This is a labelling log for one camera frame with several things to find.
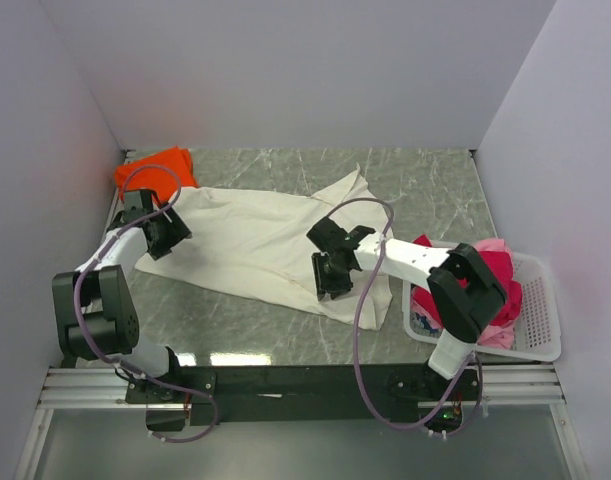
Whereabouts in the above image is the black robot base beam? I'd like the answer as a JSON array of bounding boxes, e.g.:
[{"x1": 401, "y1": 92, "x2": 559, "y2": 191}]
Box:
[{"x1": 125, "y1": 364, "x2": 482, "y2": 432}]

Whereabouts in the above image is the magenta t shirt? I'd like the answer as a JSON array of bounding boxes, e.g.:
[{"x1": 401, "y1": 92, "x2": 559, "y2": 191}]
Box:
[{"x1": 411, "y1": 244, "x2": 522, "y2": 333}]

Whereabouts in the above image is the white plastic laundry basket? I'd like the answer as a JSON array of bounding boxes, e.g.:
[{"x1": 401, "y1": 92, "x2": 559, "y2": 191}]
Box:
[{"x1": 401, "y1": 252, "x2": 561, "y2": 362}]

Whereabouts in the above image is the aluminium frame rail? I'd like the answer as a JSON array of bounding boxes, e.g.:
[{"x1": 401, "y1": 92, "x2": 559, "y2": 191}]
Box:
[{"x1": 37, "y1": 368, "x2": 128, "y2": 410}]

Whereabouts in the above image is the cream white t shirt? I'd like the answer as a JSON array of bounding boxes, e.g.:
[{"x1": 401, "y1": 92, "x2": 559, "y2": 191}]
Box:
[{"x1": 136, "y1": 170, "x2": 392, "y2": 330}]

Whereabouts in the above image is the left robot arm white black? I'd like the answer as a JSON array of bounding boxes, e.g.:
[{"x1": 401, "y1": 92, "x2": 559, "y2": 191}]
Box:
[{"x1": 52, "y1": 189, "x2": 192, "y2": 402}]

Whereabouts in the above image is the folded orange t shirt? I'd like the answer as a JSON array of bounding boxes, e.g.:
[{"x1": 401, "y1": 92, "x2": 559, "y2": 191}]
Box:
[{"x1": 114, "y1": 146, "x2": 199, "y2": 205}]

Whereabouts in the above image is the light pink t shirt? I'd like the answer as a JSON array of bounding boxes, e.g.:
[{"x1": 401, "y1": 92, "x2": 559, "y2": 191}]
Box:
[{"x1": 475, "y1": 238, "x2": 514, "y2": 349}]

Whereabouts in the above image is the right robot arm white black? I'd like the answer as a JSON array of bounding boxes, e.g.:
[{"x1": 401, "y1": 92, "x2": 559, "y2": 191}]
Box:
[{"x1": 307, "y1": 217, "x2": 508, "y2": 399}]

